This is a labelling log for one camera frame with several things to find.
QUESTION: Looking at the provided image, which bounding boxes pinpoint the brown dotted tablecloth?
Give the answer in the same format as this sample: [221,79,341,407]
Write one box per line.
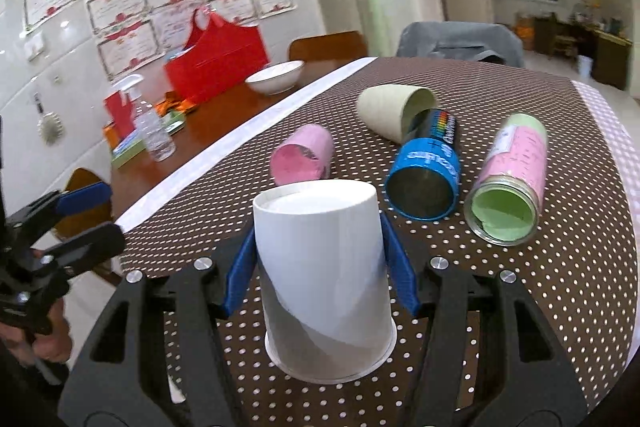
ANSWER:
[117,57,640,427]

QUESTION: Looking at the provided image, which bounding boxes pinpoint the blue metal can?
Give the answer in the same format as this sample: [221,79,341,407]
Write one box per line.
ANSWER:
[384,108,462,223]

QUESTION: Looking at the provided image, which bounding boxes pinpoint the white wall switch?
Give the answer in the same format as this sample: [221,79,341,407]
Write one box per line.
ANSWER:
[25,32,46,60]

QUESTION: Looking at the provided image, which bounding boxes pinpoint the green flat box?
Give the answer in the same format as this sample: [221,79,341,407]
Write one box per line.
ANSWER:
[110,136,151,170]

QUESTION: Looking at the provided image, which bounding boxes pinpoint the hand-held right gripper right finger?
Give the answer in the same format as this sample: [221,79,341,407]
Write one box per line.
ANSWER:
[381,211,590,427]

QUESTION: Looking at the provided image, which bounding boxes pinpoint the wooden chair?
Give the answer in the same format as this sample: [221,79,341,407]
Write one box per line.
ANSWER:
[52,167,123,288]
[288,31,369,62]

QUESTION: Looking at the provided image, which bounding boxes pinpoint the orange packet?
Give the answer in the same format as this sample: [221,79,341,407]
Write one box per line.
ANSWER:
[155,93,197,118]

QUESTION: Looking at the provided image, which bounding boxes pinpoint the round hanging wall ornament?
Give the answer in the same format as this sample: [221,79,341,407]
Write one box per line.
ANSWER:
[32,92,66,144]

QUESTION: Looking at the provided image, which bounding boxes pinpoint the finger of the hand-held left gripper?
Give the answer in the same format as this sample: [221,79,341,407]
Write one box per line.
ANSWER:
[30,222,127,279]
[5,181,114,239]

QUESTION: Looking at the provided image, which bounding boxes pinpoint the pink cup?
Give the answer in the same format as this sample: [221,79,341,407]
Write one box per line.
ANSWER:
[270,124,336,186]

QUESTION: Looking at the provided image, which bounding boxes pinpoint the glass jar with pink label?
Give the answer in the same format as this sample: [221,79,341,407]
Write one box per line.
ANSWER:
[463,113,549,247]

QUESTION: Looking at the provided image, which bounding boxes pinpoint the beige cup with green inside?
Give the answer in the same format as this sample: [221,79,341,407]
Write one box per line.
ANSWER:
[356,85,438,142]

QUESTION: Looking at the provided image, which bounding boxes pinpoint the chair with grey cover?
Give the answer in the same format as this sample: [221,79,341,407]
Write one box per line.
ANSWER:
[397,22,526,68]

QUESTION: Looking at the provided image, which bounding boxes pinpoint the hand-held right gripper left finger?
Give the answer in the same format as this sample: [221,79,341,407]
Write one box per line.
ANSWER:
[57,232,261,427]

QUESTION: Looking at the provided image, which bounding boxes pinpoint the red felt bag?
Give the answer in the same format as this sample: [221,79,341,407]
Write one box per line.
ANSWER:
[165,7,268,105]

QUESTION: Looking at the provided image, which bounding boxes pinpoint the white bowl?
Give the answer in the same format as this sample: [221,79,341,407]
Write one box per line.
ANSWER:
[245,60,306,96]

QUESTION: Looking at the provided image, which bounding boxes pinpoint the dark wooden sideboard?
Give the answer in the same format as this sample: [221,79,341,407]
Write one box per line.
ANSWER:
[520,12,634,90]

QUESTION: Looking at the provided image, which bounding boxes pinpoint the red paper box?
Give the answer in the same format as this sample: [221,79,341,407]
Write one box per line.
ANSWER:
[103,92,136,144]

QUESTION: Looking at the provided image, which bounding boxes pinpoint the white paper cup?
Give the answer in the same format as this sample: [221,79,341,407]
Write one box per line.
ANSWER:
[251,179,398,383]

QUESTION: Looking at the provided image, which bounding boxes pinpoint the clear spray bottle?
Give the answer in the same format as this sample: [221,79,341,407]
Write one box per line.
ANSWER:
[111,74,177,162]

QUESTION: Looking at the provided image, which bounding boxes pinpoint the person's left hand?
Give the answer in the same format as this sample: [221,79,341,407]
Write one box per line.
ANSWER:
[0,299,74,364]

